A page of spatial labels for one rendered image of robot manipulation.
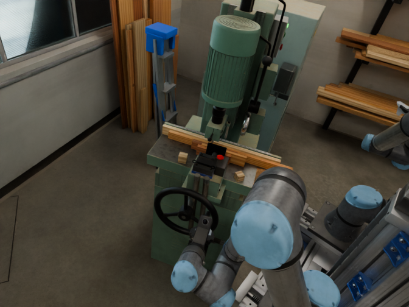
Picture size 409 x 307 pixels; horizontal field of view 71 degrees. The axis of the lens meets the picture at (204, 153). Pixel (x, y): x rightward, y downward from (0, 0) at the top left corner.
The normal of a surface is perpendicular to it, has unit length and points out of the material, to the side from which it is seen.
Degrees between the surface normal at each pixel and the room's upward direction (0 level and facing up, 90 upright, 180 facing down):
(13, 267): 0
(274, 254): 84
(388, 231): 90
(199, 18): 90
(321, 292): 8
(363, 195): 8
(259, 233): 85
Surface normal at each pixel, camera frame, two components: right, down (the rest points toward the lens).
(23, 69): 0.90, 0.37
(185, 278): -0.17, 0.13
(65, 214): 0.15, -0.75
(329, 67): -0.40, 0.55
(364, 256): -0.62, 0.44
